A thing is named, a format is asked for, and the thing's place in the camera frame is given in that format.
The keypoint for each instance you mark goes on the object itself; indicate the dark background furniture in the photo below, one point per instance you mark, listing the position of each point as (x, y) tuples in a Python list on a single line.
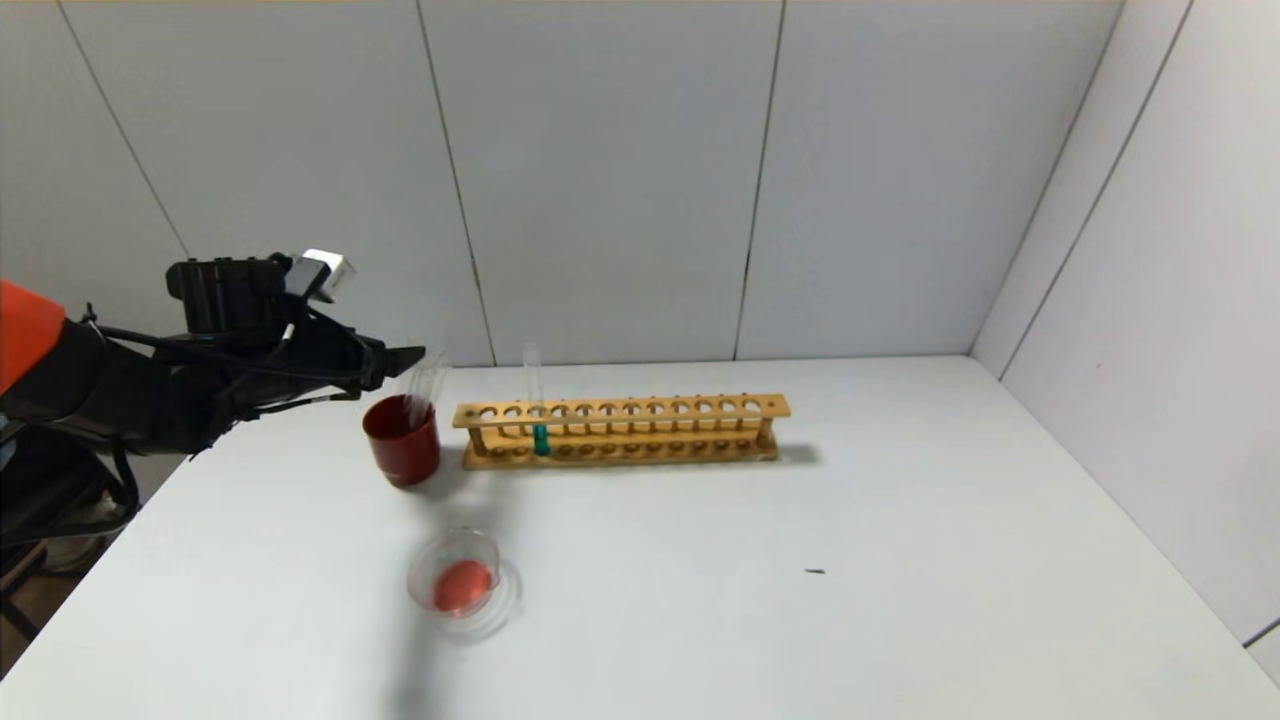
[(45, 500)]

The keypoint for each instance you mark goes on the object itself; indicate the pale shoes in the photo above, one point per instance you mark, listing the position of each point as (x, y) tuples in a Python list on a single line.
[(90, 535)]

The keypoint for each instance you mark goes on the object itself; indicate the wooden test tube rack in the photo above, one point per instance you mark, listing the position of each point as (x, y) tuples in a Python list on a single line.
[(620, 408)]

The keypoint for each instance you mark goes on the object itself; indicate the red pigment glass test tube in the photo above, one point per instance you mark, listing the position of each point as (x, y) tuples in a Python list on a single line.
[(436, 385)]

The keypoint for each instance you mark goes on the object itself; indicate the blue pigment glass test tube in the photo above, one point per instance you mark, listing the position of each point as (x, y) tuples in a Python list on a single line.
[(541, 440)]

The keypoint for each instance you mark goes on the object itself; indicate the clear glass dish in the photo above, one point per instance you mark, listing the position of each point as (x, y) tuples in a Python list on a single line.
[(465, 585)]

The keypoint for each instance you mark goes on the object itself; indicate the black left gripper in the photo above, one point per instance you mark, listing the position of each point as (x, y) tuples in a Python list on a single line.
[(377, 366)]

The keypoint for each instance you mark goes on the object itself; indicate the dark red cup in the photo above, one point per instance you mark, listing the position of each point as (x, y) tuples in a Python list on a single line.
[(402, 455)]

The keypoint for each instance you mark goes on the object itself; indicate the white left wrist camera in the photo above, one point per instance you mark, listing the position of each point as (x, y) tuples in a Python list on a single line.
[(325, 272)]

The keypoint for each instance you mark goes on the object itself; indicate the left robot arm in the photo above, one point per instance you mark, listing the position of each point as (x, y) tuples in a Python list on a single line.
[(110, 400)]

